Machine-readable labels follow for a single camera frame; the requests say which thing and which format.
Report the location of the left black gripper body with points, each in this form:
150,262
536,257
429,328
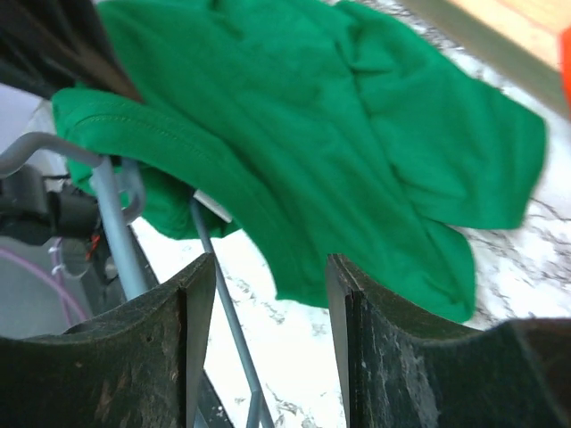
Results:
47,46

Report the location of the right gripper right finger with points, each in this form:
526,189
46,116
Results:
401,366

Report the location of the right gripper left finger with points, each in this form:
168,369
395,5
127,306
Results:
139,365

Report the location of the blue grey plastic hanger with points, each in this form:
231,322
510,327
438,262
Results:
111,202

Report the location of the green t shirt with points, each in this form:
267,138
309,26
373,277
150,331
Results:
321,129

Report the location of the orange t shirt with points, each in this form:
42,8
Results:
565,58

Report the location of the wooden clothes rack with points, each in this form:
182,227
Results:
518,38

